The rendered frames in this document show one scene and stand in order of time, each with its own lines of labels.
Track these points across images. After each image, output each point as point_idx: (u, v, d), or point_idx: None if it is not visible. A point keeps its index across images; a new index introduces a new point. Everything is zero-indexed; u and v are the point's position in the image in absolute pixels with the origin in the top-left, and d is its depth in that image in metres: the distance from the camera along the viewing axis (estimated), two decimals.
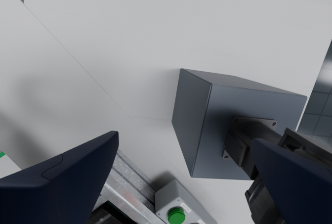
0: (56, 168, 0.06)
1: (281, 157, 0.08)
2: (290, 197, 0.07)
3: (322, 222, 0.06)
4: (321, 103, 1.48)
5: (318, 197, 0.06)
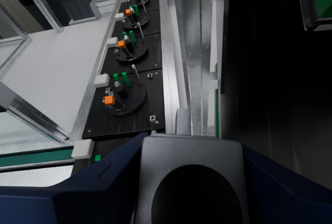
0: (110, 171, 0.06)
1: None
2: (247, 195, 0.07)
3: (269, 219, 0.06)
4: None
5: (267, 194, 0.06)
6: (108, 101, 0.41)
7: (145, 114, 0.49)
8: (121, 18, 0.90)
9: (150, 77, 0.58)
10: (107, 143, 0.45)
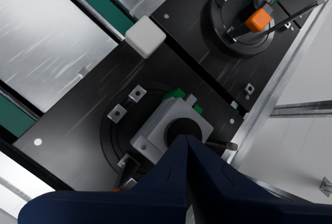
0: (175, 175, 0.06)
1: (193, 152, 0.08)
2: (195, 192, 0.07)
3: (207, 215, 0.06)
4: None
5: (206, 190, 0.06)
6: (260, 21, 0.20)
7: (242, 74, 0.31)
8: None
9: (283, 27, 0.35)
10: (178, 62, 0.27)
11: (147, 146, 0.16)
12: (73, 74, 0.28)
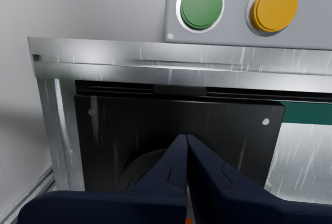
0: (175, 175, 0.06)
1: (193, 152, 0.08)
2: (195, 192, 0.07)
3: (207, 215, 0.06)
4: None
5: (206, 190, 0.06)
6: None
7: None
8: None
9: None
10: None
11: None
12: None
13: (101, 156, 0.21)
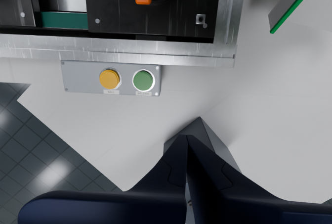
0: (175, 175, 0.06)
1: (193, 152, 0.08)
2: (195, 192, 0.07)
3: (207, 215, 0.06)
4: (58, 170, 1.61)
5: (206, 190, 0.06)
6: None
7: (188, 7, 0.30)
8: None
9: None
10: None
11: None
12: None
13: None
